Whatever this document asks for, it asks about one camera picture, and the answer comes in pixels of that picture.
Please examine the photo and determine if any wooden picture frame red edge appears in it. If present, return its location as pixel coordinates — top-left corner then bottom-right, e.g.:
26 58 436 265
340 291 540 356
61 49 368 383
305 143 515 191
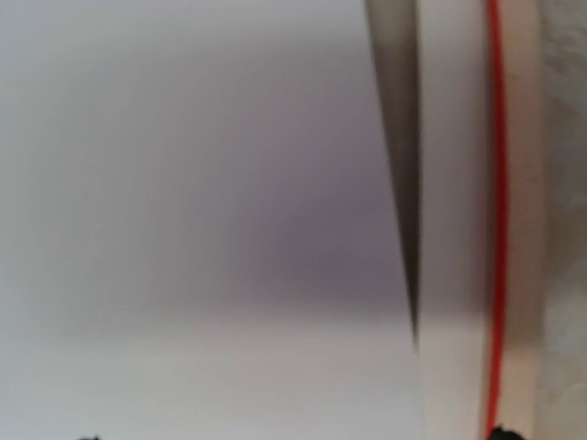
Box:
483 1 548 439

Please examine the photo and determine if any white photo mat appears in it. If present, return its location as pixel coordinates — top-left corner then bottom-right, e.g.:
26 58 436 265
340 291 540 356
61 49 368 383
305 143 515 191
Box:
417 0 490 439

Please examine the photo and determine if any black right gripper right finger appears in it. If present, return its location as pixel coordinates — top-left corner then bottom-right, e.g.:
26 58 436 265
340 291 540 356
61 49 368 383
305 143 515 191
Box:
488 426 526 440

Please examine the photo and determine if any red and black photo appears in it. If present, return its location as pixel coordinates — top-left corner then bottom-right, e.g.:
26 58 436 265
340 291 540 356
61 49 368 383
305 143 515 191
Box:
1 1 423 439

